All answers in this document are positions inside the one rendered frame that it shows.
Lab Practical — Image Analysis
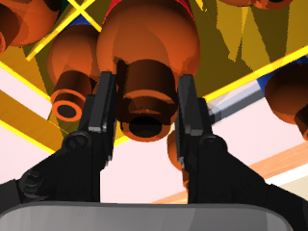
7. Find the yellow crate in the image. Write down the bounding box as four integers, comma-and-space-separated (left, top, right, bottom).
0, 0, 308, 154

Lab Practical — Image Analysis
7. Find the dark grey tray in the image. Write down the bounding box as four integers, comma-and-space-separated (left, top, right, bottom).
207, 79, 266, 127

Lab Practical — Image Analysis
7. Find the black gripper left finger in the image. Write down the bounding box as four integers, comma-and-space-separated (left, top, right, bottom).
0, 71, 117, 214

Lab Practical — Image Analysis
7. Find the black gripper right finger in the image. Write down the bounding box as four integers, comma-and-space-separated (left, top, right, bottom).
174, 74, 308, 231

